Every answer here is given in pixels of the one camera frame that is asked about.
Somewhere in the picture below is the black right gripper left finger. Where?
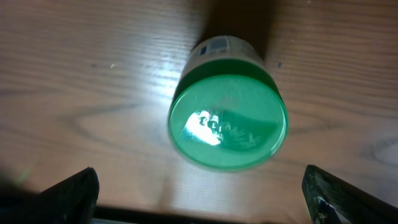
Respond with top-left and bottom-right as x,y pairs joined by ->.
1,167 -> 100,224

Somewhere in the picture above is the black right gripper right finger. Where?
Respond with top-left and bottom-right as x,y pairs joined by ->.
302,165 -> 397,223

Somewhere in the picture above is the green cap bottle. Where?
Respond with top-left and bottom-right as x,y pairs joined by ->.
167,35 -> 289,171

